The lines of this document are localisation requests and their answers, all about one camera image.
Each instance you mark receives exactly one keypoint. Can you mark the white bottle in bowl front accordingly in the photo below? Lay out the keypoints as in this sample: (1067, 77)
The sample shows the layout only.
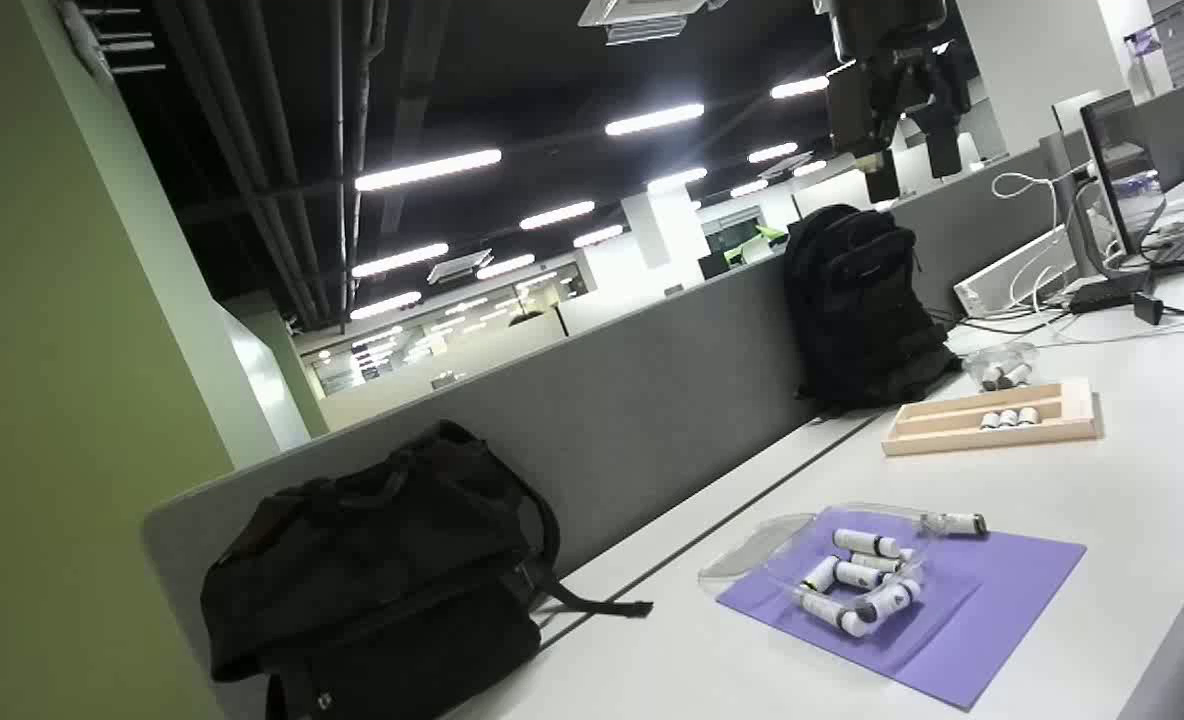
(832, 615)

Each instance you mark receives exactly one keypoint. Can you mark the white bottle in bowl middle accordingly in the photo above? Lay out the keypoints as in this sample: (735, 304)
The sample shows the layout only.
(857, 573)

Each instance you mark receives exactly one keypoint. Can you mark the black duffel bag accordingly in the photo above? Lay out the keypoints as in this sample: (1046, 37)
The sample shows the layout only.
(388, 593)

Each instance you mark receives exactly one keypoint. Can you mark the wooden tray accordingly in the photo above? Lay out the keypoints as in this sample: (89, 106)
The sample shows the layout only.
(954, 427)

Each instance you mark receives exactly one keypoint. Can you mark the grey desk partition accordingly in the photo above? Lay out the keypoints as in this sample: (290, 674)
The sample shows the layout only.
(615, 427)

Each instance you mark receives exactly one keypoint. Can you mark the white bottle in bowl right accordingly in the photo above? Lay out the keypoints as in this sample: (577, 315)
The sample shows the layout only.
(889, 602)

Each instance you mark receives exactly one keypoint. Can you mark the small bottle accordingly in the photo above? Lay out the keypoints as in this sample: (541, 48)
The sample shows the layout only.
(963, 524)

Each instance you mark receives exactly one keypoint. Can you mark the white bottle in bowl left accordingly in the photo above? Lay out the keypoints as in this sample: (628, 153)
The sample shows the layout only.
(823, 576)

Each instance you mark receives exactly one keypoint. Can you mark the laptop computer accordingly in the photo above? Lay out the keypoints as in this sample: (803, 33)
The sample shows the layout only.
(1137, 153)

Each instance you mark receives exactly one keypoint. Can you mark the white bottle in bowl top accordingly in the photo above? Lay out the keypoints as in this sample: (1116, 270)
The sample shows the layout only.
(870, 543)

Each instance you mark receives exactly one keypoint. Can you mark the white bottle in bowl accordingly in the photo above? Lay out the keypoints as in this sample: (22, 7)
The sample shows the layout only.
(889, 602)
(857, 573)
(823, 576)
(832, 615)
(870, 543)

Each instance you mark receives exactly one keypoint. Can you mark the purple mat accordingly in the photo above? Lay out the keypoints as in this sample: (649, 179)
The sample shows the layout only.
(1015, 576)

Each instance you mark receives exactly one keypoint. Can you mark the small items in tray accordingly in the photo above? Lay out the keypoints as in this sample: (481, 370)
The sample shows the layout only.
(1010, 416)

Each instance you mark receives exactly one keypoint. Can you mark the colourless plastic bowl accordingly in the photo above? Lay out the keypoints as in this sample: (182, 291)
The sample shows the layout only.
(765, 569)

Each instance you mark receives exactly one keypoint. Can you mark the grey object behind tray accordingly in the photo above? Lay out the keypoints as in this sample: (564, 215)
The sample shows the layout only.
(1002, 366)

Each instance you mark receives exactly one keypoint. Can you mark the black backpack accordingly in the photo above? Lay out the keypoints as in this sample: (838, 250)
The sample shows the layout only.
(857, 321)

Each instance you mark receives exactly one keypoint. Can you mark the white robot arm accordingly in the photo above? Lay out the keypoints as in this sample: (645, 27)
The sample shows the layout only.
(894, 60)

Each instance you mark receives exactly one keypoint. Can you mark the white power strip box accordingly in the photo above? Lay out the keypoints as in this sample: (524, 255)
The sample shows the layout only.
(1015, 283)

